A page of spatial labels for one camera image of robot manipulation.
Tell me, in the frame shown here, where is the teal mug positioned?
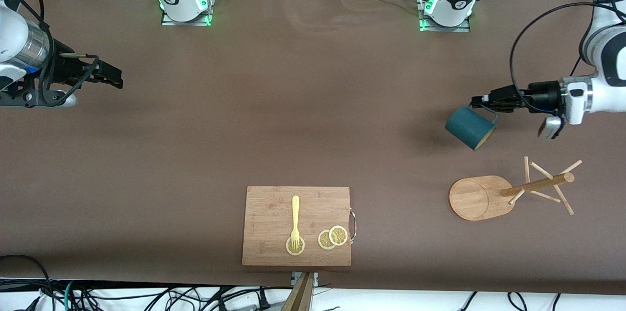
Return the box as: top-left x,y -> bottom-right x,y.
445,106 -> 499,151

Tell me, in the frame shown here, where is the yellow plastic fork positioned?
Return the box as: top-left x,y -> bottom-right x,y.
291,196 -> 301,249

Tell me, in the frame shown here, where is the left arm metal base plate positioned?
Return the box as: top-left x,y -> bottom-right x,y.
418,0 -> 471,33

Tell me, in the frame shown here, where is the wooden cutting board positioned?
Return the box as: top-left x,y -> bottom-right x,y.
242,186 -> 352,267

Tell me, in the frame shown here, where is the wooden mug rack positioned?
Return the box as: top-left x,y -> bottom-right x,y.
449,156 -> 583,221

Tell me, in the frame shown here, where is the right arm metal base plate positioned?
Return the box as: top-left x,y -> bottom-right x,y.
160,0 -> 215,26

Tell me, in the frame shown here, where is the wooden beam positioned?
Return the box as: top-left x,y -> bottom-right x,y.
281,272 -> 314,311

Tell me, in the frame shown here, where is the small metal bracket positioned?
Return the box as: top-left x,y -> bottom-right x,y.
291,272 -> 319,287

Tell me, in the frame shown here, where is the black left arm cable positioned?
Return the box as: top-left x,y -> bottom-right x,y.
510,0 -> 626,112

